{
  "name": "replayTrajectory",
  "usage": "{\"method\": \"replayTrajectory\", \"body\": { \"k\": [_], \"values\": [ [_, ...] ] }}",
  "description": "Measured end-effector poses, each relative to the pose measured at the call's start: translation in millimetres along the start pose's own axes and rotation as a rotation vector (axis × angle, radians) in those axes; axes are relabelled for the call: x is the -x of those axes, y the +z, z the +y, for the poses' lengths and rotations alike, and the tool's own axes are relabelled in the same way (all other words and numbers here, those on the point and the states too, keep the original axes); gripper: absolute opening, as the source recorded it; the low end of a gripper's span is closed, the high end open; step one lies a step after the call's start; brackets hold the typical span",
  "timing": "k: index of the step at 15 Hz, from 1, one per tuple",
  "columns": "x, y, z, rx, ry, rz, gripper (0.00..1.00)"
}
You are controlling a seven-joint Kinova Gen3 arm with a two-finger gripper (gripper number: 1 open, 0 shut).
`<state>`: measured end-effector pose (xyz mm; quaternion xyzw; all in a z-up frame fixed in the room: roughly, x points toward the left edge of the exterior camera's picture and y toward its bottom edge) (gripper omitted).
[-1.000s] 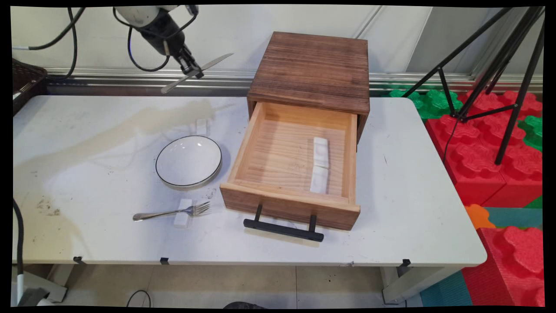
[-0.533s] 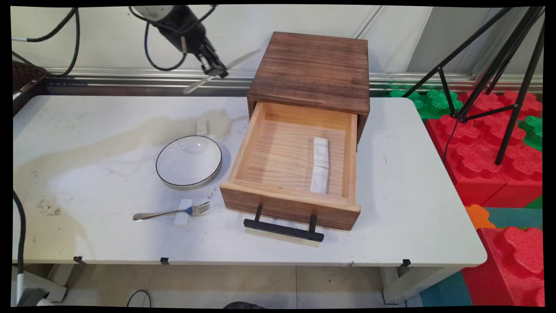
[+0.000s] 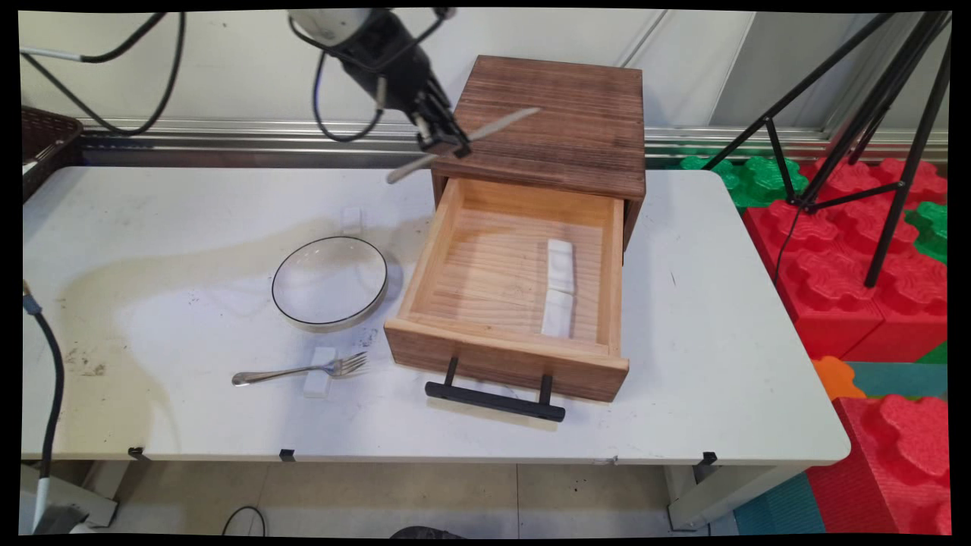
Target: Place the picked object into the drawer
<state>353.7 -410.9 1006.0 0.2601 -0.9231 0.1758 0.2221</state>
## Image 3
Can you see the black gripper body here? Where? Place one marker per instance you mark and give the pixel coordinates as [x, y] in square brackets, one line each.
[391, 57]

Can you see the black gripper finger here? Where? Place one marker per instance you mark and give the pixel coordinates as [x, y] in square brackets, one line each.
[454, 125]
[432, 133]

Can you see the silver table knife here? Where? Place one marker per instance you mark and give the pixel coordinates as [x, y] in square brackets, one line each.
[501, 123]

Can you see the dark brown wooden cabinet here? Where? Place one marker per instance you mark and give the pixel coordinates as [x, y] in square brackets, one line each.
[569, 121]

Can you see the white cutlery rest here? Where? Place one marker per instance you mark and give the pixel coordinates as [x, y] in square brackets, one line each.
[557, 315]
[318, 385]
[352, 220]
[562, 265]

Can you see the light wooden drawer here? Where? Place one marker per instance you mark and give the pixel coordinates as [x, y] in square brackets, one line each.
[501, 273]

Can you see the white plate with black rim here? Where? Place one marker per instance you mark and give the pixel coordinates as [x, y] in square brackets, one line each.
[330, 280]

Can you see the silver fork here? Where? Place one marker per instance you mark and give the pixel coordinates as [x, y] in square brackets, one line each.
[288, 372]

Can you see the green foam block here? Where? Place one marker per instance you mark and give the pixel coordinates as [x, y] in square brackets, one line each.
[931, 227]
[751, 178]

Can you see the black table edge clip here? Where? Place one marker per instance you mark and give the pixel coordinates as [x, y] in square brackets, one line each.
[136, 453]
[708, 458]
[287, 455]

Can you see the large red foam block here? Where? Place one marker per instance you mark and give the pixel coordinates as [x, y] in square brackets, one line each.
[834, 265]

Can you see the black tripod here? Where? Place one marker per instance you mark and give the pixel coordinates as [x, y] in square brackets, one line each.
[887, 114]

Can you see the white table leg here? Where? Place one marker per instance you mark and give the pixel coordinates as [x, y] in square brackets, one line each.
[76, 497]
[721, 493]

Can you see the orange foam piece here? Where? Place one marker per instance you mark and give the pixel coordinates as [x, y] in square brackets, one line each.
[834, 378]

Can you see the teal foam mat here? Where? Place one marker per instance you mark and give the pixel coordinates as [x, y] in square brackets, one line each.
[903, 379]

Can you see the silver wall rail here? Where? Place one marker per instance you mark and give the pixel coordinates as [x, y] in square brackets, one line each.
[227, 140]

